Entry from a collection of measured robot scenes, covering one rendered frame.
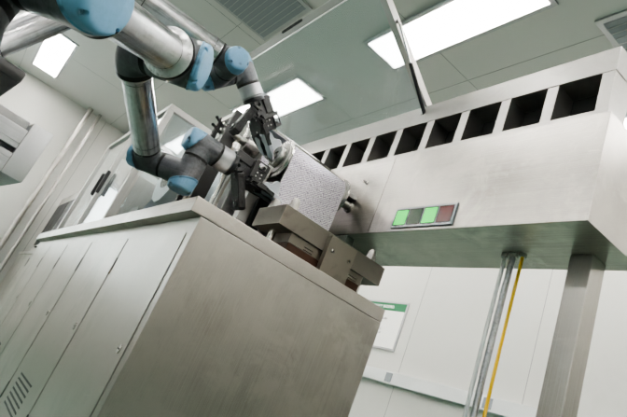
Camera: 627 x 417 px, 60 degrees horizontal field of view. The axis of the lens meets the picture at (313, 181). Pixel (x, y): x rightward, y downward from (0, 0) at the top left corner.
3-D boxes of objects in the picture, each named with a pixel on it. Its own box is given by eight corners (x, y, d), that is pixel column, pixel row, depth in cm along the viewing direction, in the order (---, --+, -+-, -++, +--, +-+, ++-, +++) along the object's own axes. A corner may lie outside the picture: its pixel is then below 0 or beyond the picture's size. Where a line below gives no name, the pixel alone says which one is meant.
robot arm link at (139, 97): (92, 27, 122) (121, 174, 158) (135, 41, 121) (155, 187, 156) (122, 4, 130) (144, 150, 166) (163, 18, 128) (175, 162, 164)
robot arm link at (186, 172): (159, 187, 159) (176, 156, 163) (193, 201, 157) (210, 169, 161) (151, 176, 152) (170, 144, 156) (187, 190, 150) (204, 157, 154)
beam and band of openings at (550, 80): (167, 208, 383) (182, 180, 391) (177, 214, 386) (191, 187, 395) (607, 112, 131) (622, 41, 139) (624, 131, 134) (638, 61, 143)
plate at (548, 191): (143, 244, 371) (163, 206, 382) (176, 262, 383) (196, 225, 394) (583, 215, 117) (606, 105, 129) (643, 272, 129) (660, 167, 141)
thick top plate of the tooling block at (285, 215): (251, 225, 162) (259, 207, 164) (346, 284, 179) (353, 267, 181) (278, 222, 148) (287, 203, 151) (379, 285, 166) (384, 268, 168)
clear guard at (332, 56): (241, 65, 278) (242, 64, 278) (278, 155, 285) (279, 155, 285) (375, -21, 192) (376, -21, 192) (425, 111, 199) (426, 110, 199)
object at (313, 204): (262, 218, 169) (285, 169, 176) (318, 254, 179) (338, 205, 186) (263, 218, 168) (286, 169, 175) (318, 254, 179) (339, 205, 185)
